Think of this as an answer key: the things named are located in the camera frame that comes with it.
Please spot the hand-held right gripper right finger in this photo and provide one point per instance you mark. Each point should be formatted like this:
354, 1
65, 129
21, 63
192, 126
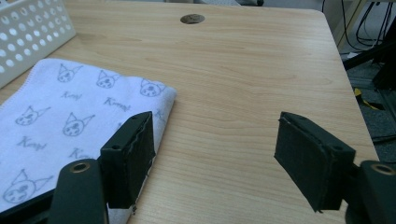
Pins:
311, 161

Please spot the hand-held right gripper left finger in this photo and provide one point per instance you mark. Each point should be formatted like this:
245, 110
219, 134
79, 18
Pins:
127, 161

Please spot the white cartoon print towel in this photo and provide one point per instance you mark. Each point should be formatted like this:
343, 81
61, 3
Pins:
62, 118

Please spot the black metal stand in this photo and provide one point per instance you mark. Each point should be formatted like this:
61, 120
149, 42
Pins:
378, 62

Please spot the white perforated plastic basket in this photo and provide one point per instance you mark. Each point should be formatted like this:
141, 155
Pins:
28, 34

